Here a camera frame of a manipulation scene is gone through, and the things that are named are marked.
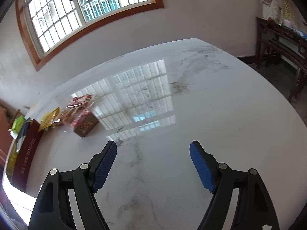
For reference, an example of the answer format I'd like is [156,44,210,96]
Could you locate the red and gold tin box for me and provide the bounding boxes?
[5,119,43,192]

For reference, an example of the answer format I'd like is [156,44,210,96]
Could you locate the wood framed window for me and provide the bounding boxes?
[15,0,164,71]

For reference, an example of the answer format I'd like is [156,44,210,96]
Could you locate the yellow foil snack bag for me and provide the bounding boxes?
[39,107,60,132]

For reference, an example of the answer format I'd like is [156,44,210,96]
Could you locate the red brown snack box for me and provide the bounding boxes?
[71,109,99,138]

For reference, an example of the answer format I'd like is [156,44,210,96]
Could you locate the red clear snack packet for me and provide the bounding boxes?
[67,94,96,108]

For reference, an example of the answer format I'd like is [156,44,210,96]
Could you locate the orange fried twist packet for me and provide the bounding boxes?
[52,108,76,128]

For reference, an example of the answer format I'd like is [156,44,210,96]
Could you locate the green tissue pack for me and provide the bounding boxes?
[9,115,25,139]

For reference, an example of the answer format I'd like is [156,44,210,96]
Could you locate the dark wooden side table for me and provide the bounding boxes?
[255,17,306,102]

